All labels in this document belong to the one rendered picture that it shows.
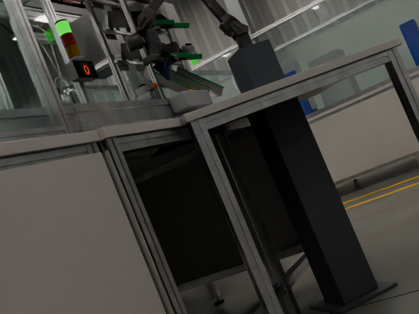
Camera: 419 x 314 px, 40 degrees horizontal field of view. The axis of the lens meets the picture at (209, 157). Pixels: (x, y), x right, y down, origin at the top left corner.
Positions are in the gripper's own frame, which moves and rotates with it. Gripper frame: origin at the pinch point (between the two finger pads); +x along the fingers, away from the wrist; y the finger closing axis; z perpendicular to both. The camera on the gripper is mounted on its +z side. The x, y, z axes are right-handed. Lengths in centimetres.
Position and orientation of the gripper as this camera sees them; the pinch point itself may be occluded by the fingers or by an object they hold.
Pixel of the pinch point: (165, 71)
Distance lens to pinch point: 227.0
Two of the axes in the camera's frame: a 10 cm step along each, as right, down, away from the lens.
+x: 3.8, 9.2, -0.6
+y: 4.5, -1.3, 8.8
